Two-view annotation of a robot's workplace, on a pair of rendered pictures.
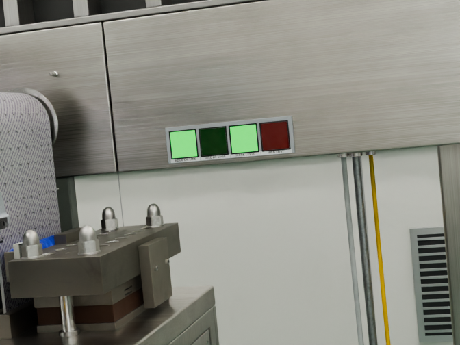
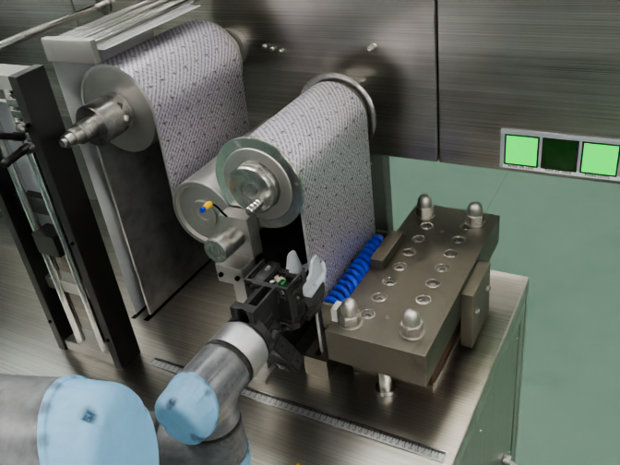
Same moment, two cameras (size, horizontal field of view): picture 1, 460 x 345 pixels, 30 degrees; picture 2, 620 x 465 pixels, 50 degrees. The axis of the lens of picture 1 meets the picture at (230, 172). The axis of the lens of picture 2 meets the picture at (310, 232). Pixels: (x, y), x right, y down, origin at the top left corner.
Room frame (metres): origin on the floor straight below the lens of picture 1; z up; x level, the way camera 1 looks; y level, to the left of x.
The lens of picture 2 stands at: (0.62, 0.13, 1.69)
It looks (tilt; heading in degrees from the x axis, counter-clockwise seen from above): 32 degrees down; 18
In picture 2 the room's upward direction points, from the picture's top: 8 degrees counter-clockwise
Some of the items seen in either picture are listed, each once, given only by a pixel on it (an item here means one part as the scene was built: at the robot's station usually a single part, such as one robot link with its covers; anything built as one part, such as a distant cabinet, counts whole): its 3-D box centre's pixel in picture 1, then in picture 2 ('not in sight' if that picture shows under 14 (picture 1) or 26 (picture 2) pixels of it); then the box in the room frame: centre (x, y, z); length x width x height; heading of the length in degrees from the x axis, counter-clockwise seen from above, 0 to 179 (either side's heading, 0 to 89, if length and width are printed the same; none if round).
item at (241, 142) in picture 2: not in sight; (258, 184); (1.42, 0.46, 1.25); 0.15 x 0.01 x 0.15; 75
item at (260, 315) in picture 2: not in sight; (268, 309); (1.30, 0.42, 1.12); 0.12 x 0.08 x 0.09; 166
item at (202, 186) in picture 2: not in sight; (245, 178); (1.57, 0.54, 1.17); 0.26 x 0.12 x 0.12; 165
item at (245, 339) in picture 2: not in sight; (236, 350); (1.22, 0.45, 1.11); 0.08 x 0.05 x 0.08; 76
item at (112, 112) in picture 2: not in sight; (105, 118); (1.46, 0.70, 1.33); 0.06 x 0.06 x 0.06; 75
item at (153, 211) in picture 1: (154, 214); (474, 212); (1.68, 0.16, 1.05); 0.04 x 0.04 x 0.04
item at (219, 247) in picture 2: not in sight; (219, 247); (1.35, 0.51, 1.18); 0.04 x 0.02 x 0.04; 75
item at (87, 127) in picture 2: not in sight; (77, 135); (1.40, 0.72, 1.33); 0.06 x 0.03 x 0.03; 165
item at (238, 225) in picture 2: not in sight; (247, 301); (1.39, 0.50, 1.05); 0.06 x 0.05 x 0.31; 165
